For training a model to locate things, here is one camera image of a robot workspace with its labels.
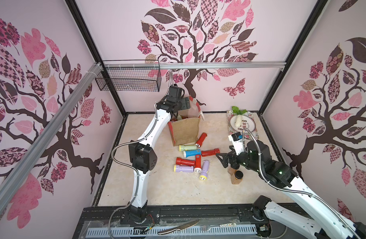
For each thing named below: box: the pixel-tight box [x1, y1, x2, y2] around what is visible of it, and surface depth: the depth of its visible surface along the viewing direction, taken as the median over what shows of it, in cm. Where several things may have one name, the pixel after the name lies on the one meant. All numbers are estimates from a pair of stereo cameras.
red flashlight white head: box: [193, 154, 202, 174], surface depth 92 cm
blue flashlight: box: [182, 148, 202, 158], surface depth 96 cm
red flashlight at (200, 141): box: [194, 132, 208, 148], surface depth 103 cm
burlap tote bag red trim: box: [167, 95, 205, 147], surface depth 95 cm
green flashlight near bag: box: [179, 144, 198, 152], surface depth 99 cm
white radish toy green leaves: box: [231, 106, 248, 128], surface depth 119 cm
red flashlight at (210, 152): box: [200, 148, 221, 157], surface depth 97 cm
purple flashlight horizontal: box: [173, 164, 194, 173], surface depth 89 cm
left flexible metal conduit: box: [107, 102, 158, 239], surface depth 60 cm
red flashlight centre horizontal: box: [175, 157, 196, 166], surface depth 92 cm
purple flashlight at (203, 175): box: [198, 159, 210, 181], surface depth 87 cm
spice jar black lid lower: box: [234, 170, 244, 180], surface depth 79 cm
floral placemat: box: [240, 111, 260, 141], surface depth 109 cm
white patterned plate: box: [228, 115, 257, 134], surface depth 112 cm
